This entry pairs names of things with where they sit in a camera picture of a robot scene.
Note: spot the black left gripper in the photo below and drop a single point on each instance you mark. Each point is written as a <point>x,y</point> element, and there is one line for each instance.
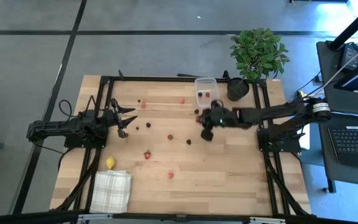
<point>113,119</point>

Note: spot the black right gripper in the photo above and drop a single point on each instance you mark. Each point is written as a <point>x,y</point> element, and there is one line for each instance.
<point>221,119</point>

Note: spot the pink raspberry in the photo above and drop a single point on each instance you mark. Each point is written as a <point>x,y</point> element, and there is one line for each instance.
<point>170,175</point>
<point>143,105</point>
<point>182,100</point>

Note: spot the clear plastic tupperware container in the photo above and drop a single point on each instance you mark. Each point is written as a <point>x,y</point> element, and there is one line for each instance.
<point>211,87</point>

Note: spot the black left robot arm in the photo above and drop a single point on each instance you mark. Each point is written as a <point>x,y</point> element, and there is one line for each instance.
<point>57,127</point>

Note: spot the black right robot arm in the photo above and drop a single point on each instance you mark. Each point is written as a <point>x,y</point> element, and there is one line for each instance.
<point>275,112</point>

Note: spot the black plant pot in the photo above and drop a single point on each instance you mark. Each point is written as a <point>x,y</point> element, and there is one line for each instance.
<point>236,90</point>

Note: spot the yellow lemon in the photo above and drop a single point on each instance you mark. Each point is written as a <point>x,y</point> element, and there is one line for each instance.
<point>110,162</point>

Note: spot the white checkered cloth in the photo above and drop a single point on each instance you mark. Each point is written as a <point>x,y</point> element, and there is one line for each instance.
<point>110,193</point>

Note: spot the green leafy plant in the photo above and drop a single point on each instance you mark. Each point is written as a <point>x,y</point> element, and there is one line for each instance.
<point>256,53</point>

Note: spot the yellow plug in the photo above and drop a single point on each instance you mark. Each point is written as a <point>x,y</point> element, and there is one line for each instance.
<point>302,94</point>

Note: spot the dark grey desk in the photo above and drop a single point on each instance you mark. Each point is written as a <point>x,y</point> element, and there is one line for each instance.
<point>353,177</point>
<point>331,93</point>

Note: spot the black laptop keyboard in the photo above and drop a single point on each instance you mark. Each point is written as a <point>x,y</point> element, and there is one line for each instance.
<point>356,143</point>

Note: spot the black power adapter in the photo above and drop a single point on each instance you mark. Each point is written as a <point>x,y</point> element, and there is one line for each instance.
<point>350,56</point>

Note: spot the black diagonal pole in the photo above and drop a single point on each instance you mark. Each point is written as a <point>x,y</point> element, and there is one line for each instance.
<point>353,26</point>

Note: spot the silver frame bracket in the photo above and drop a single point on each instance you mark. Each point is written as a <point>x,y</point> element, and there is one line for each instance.
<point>95,216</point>
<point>267,220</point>

